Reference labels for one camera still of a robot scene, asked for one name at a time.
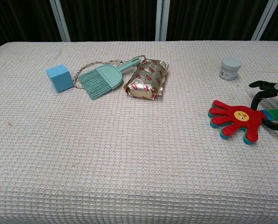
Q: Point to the red hand clapper toy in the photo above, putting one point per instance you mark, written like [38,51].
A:
[241,116]

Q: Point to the small white jar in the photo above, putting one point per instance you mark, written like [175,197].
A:
[231,67]

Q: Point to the silver metal post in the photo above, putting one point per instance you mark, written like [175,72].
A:
[162,21]
[265,21]
[61,21]

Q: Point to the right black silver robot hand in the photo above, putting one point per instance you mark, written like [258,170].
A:
[270,89]

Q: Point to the beige waffle tablecloth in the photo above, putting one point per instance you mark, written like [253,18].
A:
[129,151]

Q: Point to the teal plastic brush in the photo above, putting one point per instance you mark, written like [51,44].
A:
[108,74]

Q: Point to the gold foil packet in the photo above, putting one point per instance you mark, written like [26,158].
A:
[145,79]

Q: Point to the blue foam cube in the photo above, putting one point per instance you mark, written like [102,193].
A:
[60,78]

